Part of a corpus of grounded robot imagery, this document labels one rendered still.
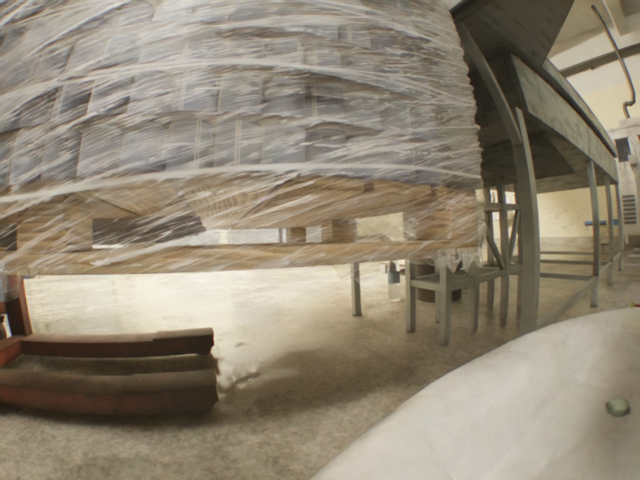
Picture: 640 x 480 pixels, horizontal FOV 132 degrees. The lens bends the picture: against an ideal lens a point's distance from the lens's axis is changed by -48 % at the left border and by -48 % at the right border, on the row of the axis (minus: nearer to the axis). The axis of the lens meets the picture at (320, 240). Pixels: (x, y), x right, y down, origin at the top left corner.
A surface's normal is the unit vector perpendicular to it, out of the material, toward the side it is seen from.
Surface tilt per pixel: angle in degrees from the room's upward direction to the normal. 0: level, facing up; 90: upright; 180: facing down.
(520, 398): 69
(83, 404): 90
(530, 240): 90
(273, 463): 0
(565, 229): 90
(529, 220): 90
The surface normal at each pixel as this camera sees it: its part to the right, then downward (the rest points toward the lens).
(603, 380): -0.86, -0.23
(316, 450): -0.06, -1.00
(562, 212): -0.93, 0.06
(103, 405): 0.37, -0.01
